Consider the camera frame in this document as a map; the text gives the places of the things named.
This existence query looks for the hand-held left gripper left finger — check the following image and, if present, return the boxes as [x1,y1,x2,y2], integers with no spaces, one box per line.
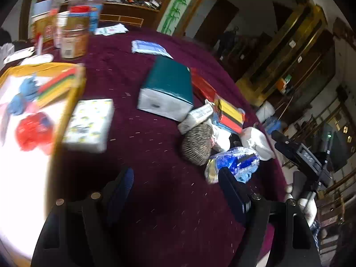
[30,168,134,267]

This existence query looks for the white tray with yellow rim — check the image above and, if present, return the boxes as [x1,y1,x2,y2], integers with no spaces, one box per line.
[0,62,87,260]

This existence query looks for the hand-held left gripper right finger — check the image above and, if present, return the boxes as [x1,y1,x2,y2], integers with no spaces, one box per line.
[218,167,323,267]

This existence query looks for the short jar with brown contents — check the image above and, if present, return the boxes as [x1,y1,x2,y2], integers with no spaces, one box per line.
[59,14,90,60]

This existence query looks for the colourful striped sponge pack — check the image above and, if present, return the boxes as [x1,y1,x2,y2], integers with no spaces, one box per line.
[35,66,81,108]

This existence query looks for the white patterned tissue pack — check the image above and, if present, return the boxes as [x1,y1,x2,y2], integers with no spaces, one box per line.
[62,98,115,153]

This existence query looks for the white paper packets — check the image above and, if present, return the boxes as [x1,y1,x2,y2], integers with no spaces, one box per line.
[95,24,129,36]

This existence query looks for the dark cloth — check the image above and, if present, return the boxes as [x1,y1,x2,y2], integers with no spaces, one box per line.
[0,28,16,48]

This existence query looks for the wooden cabinet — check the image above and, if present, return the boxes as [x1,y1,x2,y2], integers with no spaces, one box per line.
[99,1,161,29]

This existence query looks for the white and blue tissue pack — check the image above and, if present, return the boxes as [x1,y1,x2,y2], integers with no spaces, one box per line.
[178,103,214,133]

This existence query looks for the red and gold box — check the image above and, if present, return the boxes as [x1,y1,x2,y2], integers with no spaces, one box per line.
[29,13,60,51]

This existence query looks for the blue plastic bag pack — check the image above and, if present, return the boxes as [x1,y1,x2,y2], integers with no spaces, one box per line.
[205,146,260,184]

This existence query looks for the white cloth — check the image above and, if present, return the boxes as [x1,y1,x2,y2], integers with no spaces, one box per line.
[241,126,275,161]

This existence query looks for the red packet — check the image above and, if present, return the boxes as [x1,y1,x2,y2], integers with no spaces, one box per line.
[190,67,217,103]

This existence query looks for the striped colour stick pack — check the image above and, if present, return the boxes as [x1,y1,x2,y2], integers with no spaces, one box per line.
[211,94,247,134]

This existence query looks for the bamboo painted door frame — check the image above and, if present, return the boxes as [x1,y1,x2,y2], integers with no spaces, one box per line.
[157,0,205,35]

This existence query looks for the person's right forearm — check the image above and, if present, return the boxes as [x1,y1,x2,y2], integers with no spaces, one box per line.
[309,219,324,247]

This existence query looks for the person's right hand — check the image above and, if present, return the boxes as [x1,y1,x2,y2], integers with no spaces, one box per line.
[284,184,318,226]

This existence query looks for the red and blue soft toy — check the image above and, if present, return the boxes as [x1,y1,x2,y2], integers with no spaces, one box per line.
[7,93,55,155]

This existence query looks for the blue wet wipes pack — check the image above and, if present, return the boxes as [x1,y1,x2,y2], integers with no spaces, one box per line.
[131,40,173,59]

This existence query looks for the blue knitted glove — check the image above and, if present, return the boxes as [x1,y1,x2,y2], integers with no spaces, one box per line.
[19,76,42,102]

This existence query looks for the teal tissue box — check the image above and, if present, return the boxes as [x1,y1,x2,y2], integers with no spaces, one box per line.
[137,56,194,122]

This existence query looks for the tall clear plastic jar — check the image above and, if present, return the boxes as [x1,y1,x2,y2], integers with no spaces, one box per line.
[68,0,105,34]

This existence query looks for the golden wooden furniture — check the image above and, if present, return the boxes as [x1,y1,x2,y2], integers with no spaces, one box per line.
[236,1,336,107]

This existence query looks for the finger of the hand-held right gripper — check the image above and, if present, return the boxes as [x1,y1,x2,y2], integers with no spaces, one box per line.
[271,130,296,159]

